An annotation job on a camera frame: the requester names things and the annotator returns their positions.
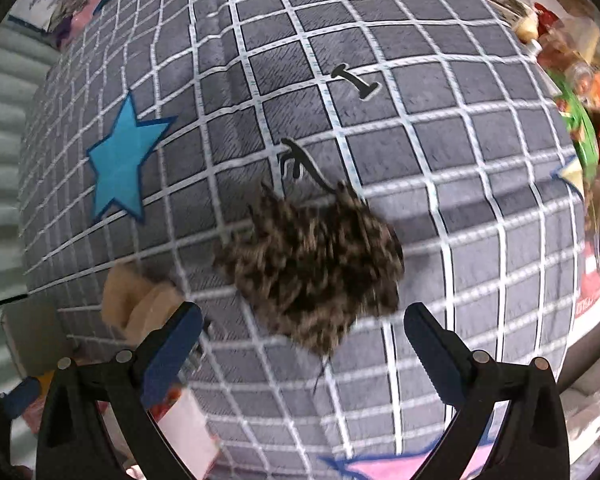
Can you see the grey box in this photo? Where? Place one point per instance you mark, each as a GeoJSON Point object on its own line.
{"type": "Point", "coordinates": [30, 332]}

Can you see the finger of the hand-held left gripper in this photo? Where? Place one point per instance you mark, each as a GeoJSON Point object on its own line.
{"type": "Point", "coordinates": [22, 396]}

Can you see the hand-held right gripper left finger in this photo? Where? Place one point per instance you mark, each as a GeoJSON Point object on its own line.
{"type": "Point", "coordinates": [172, 355]}

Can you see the pile of snack packets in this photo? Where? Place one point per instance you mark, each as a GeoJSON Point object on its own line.
{"type": "Point", "coordinates": [580, 125]}

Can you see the pink plastic stool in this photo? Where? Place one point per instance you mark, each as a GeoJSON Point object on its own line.
{"type": "Point", "coordinates": [87, 7]}

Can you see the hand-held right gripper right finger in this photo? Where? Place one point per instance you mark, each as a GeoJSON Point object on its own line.
{"type": "Point", "coordinates": [432, 355]}

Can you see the white and red box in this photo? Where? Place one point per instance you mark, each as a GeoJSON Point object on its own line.
{"type": "Point", "coordinates": [190, 425]}

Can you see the grey checked star blanket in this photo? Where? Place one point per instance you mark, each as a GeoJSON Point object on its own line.
{"type": "Point", "coordinates": [405, 160]}

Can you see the leopard print fluffy cloth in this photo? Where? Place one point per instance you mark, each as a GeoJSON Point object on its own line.
{"type": "Point", "coordinates": [315, 270]}

